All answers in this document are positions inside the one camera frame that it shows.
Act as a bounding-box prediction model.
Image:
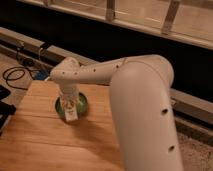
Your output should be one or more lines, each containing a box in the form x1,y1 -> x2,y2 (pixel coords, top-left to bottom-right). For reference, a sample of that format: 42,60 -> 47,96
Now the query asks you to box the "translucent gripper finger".
77,95 -> 84,115
60,98 -> 67,112

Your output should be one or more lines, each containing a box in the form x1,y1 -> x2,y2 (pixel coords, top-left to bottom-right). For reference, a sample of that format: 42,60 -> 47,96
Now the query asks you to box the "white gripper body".
59,84 -> 79,100

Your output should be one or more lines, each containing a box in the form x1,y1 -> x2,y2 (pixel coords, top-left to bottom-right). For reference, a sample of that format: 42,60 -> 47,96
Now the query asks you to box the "white plastic bottle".
64,100 -> 78,122

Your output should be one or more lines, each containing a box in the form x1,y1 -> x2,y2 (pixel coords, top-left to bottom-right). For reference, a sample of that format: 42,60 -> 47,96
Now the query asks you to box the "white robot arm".
50,55 -> 184,171

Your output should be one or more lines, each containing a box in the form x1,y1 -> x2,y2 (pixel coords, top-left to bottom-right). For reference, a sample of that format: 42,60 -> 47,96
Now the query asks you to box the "green ceramic bowl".
55,93 -> 88,119

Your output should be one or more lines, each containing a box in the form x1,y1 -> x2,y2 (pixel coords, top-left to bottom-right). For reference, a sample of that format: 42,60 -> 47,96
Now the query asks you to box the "blue object on floor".
34,71 -> 48,80

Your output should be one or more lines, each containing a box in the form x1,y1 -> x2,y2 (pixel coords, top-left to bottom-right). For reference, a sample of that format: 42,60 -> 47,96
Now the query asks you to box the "black object at left edge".
0,85 -> 16,135

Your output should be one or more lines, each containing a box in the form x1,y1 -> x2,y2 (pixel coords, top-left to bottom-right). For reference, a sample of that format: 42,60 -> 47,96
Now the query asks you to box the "black cable loop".
2,65 -> 36,90

